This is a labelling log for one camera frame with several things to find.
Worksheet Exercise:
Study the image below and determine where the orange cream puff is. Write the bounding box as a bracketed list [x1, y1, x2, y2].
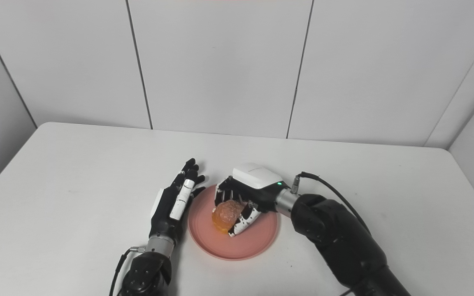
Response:
[212, 200, 246, 235]

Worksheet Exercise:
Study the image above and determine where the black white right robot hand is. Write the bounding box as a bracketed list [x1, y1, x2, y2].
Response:
[214, 163, 284, 238]

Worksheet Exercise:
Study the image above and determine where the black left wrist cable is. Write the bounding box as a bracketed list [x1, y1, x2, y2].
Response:
[109, 246, 146, 296]

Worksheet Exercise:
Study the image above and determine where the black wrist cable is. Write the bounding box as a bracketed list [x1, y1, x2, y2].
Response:
[290, 172, 372, 236]
[109, 246, 146, 296]

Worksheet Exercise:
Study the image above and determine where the pink round plate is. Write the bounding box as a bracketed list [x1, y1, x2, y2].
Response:
[188, 184, 280, 261]

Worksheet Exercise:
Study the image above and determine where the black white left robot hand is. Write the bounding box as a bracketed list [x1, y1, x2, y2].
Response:
[150, 158, 206, 247]

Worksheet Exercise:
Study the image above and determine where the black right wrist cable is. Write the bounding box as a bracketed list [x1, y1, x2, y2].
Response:
[290, 172, 372, 236]

